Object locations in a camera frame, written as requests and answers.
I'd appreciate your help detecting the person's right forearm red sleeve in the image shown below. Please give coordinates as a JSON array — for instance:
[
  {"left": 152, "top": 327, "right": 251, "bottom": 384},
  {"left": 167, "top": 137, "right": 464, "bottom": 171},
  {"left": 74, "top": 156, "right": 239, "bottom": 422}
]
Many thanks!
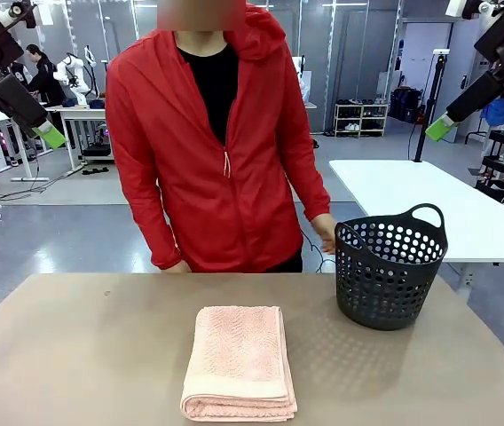
[{"left": 134, "top": 194, "right": 183, "bottom": 272}]

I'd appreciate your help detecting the white plastic bag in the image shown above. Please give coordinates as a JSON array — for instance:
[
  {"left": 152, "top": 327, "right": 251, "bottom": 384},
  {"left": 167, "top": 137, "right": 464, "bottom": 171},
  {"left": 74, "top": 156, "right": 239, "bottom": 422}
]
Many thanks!
[{"left": 293, "top": 56, "right": 313, "bottom": 102}]

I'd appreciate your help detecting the person in red hooded jacket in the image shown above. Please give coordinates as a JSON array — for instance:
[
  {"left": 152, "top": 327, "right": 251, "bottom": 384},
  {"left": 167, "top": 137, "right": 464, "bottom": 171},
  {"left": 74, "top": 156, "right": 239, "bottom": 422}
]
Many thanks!
[{"left": 104, "top": 2, "right": 332, "bottom": 274}]

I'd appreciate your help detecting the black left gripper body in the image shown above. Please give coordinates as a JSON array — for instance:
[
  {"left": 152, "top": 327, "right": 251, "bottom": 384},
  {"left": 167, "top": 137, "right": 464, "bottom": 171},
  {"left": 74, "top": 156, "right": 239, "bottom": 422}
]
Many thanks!
[{"left": 0, "top": 72, "right": 50, "bottom": 135}]

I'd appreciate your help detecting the black tripod pole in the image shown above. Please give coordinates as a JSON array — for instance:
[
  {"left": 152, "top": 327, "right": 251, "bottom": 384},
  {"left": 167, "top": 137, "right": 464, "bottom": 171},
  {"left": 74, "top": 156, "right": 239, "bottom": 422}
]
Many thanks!
[{"left": 413, "top": 49, "right": 451, "bottom": 163}]

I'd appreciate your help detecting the person's left hand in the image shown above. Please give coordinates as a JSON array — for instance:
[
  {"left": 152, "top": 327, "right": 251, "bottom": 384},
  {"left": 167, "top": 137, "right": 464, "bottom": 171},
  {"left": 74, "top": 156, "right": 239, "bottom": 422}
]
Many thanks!
[{"left": 311, "top": 212, "right": 337, "bottom": 256}]

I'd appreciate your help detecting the black perforated plastic basket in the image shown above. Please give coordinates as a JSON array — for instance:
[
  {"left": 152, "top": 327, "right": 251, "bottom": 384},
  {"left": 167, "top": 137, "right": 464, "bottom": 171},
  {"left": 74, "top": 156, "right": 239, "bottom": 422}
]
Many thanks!
[{"left": 334, "top": 202, "right": 450, "bottom": 332}]

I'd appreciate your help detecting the dark suitcase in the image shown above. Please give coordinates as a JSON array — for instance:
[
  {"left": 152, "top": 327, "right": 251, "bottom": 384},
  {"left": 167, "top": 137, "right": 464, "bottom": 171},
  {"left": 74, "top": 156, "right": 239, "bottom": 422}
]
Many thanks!
[{"left": 389, "top": 86, "right": 422, "bottom": 124}]

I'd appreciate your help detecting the light shoe rack with shoes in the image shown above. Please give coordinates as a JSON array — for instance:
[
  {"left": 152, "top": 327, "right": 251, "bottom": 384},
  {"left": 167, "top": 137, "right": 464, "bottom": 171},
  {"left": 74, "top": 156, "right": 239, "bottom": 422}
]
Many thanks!
[{"left": 333, "top": 101, "right": 390, "bottom": 138}]

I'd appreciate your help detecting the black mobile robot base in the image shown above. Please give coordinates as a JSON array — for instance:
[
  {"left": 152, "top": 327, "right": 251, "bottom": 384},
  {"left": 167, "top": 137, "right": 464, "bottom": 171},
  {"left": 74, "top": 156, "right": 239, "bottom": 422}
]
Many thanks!
[{"left": 81, "top": 123, "right": 114, "bottom": 161}]

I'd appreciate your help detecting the pink textured towel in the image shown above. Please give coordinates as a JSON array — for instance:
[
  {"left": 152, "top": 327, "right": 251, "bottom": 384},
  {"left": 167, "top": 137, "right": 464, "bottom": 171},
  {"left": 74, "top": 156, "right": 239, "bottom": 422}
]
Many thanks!
[{"left": 179, "top": 304, "right": 299, "bottom": 423}]

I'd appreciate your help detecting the person in black clothes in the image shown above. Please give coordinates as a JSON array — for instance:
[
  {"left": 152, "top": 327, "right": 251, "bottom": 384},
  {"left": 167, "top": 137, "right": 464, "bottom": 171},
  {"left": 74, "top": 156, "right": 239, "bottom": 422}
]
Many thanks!
[{"left": 24, "top": 43, "right": 67, "bottom": 107}]

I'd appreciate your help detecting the grey open door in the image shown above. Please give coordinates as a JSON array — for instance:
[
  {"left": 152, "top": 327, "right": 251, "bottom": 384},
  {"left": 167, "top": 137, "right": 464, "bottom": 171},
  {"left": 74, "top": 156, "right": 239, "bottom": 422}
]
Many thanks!
[{"left": 429, "top": 20, "right": 480, "bottom": 144}]

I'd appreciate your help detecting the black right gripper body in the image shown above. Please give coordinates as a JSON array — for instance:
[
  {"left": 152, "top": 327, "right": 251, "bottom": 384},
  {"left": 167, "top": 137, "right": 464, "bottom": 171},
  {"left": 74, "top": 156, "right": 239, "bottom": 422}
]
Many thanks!
[{"left": 445, "top": 69, "right": 504, "bottom": 124}]

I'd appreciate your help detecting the white rectangular table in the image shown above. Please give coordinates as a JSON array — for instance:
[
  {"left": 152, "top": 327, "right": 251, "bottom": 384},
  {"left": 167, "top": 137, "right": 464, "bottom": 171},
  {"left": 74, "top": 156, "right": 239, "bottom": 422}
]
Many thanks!
[{"left": 327, "top": 158, "right": 504, "bottom": 292}]

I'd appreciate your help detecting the person's left forearm red sleeve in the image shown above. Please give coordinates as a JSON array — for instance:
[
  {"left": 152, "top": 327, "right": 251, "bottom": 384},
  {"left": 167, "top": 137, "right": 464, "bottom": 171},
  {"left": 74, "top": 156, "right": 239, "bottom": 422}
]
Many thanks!
[{"left": 285, "top": 154, "right": 332, "bottom": 222}]

